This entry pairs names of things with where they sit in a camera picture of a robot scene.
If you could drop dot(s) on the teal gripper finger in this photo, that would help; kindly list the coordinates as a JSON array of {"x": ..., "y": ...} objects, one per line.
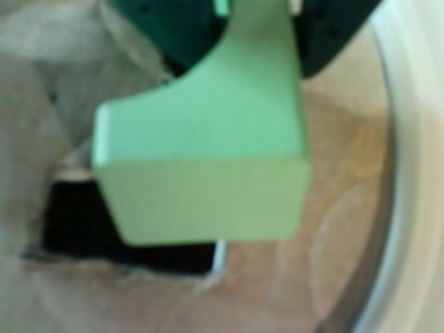
[
  {"x": 329, "y": 34},
  {"x": 173, "y": 31}
]

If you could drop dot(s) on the mint green U shaped block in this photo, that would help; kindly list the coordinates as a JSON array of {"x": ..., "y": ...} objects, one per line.
[{"x": 208, "y": 156}]

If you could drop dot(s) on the cardboard disc with cutout holes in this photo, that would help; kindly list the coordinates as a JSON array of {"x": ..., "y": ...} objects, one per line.
[{"x": 312, "y": 284}]

